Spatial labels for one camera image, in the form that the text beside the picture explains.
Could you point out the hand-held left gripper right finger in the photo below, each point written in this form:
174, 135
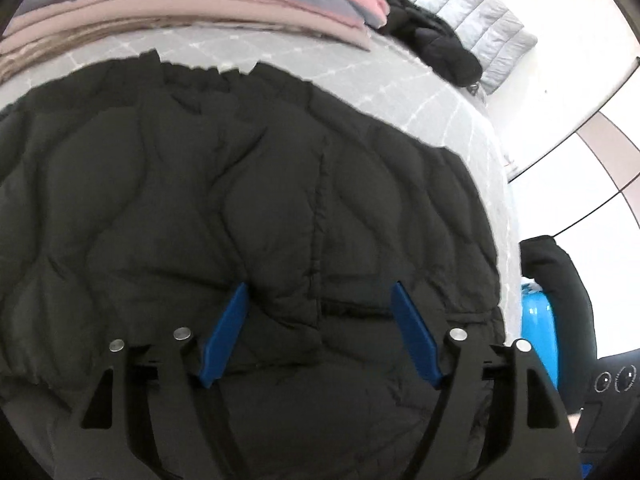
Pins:
416, 337

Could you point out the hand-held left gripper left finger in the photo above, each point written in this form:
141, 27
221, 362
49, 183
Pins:
224, 337

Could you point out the black puffer jacket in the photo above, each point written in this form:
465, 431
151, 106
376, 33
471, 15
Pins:
200, 200

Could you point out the person's right forearm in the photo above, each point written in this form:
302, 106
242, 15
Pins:
562, 305

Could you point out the blue plastic object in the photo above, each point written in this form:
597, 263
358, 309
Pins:
537, 330

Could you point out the grey quilted bedspread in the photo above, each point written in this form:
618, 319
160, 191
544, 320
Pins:
350, 70

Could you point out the black crumpled garment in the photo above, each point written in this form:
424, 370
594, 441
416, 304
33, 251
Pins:
435, 42

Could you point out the light grey puffer jacket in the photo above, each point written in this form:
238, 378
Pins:
480, 20

